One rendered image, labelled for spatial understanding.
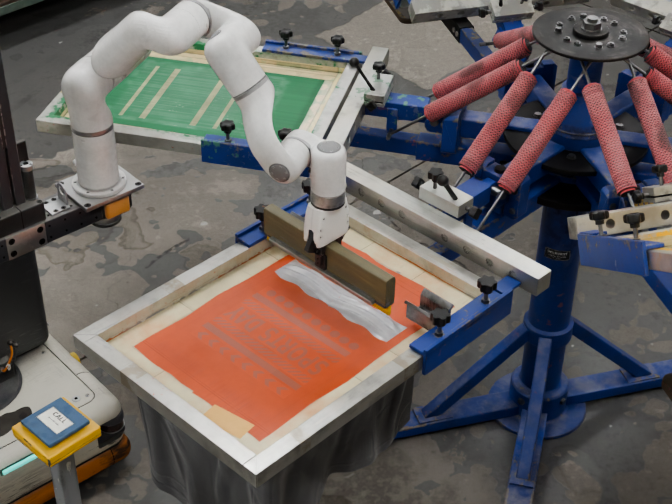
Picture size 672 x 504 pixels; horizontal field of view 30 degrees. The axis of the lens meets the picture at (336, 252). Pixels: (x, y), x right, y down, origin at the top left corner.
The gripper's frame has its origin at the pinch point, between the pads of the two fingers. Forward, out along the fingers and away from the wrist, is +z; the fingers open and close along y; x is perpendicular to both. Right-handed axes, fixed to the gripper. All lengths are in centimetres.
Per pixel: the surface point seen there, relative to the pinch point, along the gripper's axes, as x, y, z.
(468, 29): -70, -136, 17
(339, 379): 19.5, 15.7, 13.9
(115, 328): -24.9, 40.6, 11.9
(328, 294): -1.8, -2.6, 13.3
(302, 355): 8.5, 15.9, 13.9
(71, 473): -9, 66, 27
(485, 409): -6, -78, 104
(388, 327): 15.8, -3.8, 13.2
